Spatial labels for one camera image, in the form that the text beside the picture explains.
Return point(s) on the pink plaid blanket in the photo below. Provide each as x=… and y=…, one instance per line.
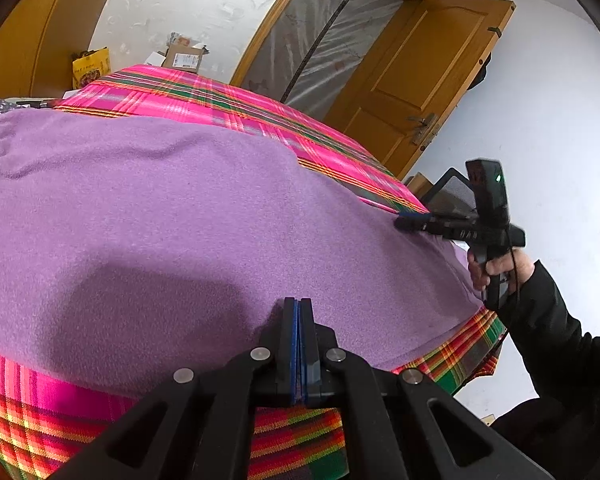
x=205, y=100

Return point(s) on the purple fleece cloth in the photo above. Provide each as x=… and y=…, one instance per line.
x=180, y=210

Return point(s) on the person's right forearm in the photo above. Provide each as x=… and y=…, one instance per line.
x=555, y=335

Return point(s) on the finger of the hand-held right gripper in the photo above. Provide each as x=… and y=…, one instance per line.
x=420, y=218
x=420, y=228

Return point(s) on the person's right hand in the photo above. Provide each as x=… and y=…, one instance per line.
x=522, y=267

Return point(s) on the dark hanging garment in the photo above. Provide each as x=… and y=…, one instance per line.
x=482, y=72

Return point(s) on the wooden wardrobe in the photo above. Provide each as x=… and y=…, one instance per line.
x=30, y=25

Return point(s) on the black mesh office chair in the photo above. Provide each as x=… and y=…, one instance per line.
x=450, y=195

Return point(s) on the brown cardboard sheet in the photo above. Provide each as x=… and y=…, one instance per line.
x=417, y=182

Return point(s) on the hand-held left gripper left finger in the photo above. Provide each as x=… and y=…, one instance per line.
x=292, y=360

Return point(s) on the cardboard box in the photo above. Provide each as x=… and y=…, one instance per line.
x=185, y=60

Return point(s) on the small white box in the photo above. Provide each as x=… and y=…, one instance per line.
x=155, y=59

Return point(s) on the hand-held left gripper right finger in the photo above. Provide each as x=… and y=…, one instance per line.
x=307, y=360

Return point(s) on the wooden door frame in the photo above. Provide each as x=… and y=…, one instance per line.
x=275, y=20

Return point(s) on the clear plastic door curtain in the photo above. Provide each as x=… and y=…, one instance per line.
x=325, y=35

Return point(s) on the yellow printed bag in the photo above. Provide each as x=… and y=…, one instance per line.
x=90, y=67

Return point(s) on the person's dark jacket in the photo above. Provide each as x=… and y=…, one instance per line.
x=555, y=445

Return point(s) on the wooden door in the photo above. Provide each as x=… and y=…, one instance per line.
x=420, y=60

